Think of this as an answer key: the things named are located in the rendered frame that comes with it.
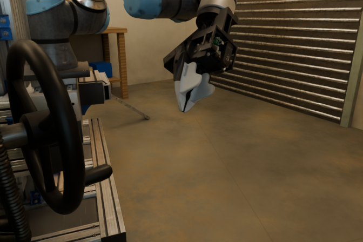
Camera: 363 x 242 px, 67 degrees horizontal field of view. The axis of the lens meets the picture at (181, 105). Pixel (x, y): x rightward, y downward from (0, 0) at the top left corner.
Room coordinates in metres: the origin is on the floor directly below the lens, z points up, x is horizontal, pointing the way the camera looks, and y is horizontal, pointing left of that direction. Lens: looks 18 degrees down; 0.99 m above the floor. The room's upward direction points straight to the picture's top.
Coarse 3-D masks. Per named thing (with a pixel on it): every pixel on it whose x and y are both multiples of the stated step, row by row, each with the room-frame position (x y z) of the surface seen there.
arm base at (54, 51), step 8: (32, 40) 0.89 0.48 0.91; (40, 40) 0.88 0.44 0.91; (48, 40) 0.88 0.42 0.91; (56, 40) 0.89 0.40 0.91; (64, 40) 0.92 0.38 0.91; (48, 48) 0.88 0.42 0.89; (56, 48) 0.89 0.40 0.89; (64, 48) 0.91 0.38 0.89; (56, 56) 0.88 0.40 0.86; (64, 56) 0.90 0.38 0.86; (72, 56) 0.93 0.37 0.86; (56, 64) 0.87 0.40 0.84; (64, 64) 0.89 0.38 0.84; (72, 64) 0.91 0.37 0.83
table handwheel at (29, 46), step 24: (24, 48) 0.38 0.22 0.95; (48, 72) 0.35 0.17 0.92; (24, 96) 0.46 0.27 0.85; (48, 96) 0.33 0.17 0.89; (24, 120) 0.39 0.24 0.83; (48, 120) 0.36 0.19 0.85; (72, 120) 0.32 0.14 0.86; (24, 144) 0.39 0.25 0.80; (48, 144) 0.40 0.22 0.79; (72, 144) 0.31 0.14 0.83; (48, 168) 0.41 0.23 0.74; (72, 168) 0.31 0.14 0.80; (48, 192) 0.41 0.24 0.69; (72, 192) 0.31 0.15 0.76
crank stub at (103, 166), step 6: (96, 168) 0.37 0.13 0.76; (102, 168) 0.38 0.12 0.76; (108, 168) 0.38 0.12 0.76; (90, 174) 0.36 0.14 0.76; (96, 174) 0.36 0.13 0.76; (102, 174) 0.37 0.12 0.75; (108, 174) 0.38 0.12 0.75; (90, 180) 0.36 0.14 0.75; (96, 180) 0.36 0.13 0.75; (102, 180) 0.37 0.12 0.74
